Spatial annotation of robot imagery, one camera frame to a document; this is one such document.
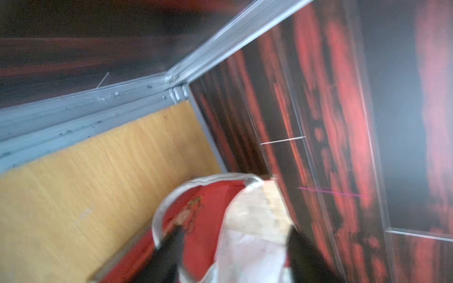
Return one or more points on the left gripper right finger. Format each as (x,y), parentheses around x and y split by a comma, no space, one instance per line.
(307,263)

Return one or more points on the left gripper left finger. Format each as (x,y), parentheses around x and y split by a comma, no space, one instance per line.
(165,261)

